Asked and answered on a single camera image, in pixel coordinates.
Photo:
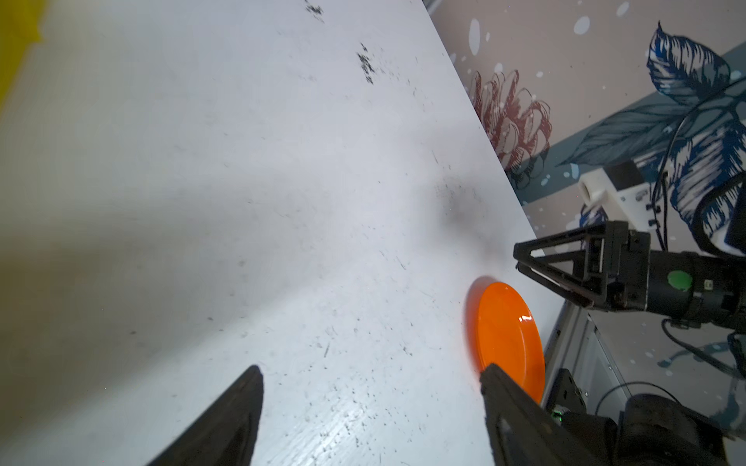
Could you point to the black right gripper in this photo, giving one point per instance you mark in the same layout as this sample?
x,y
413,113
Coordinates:
x,y
684,286

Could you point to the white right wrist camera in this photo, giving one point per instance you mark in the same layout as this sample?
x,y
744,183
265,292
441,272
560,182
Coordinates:
x,y
622,193

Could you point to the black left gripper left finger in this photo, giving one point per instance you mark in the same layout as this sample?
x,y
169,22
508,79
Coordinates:
x,y
225,434

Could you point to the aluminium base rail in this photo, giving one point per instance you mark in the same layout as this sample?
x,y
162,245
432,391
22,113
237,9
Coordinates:
x,y
578,367

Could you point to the orange plate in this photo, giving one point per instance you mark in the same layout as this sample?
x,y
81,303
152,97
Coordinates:
x,y
500,329

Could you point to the yellow plastic bin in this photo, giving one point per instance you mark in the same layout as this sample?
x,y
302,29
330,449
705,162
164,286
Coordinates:
x,y
20,27

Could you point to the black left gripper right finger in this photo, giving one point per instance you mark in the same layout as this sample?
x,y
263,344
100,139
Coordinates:
x,y
520,431

